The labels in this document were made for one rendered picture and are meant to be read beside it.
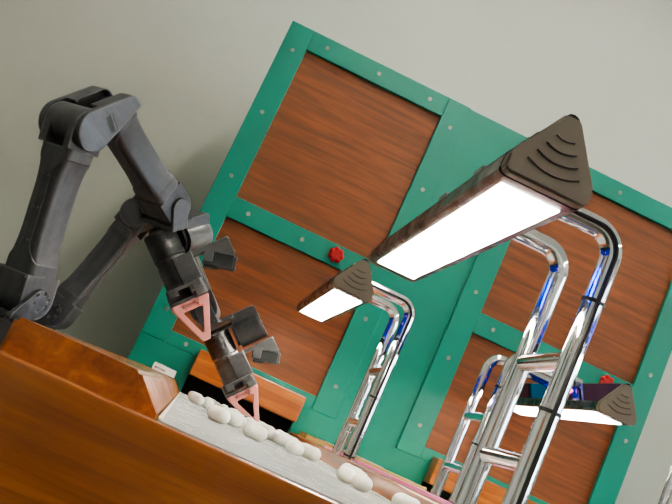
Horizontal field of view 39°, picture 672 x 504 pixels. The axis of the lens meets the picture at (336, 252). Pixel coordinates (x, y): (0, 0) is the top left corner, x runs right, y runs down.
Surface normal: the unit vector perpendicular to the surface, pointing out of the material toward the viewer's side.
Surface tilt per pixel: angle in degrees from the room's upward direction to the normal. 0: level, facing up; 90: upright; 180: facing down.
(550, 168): 90
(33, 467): 90
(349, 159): 90
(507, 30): 90
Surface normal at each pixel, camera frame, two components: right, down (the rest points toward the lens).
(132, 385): 0.15, -0.14
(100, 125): 0.82, 0.26
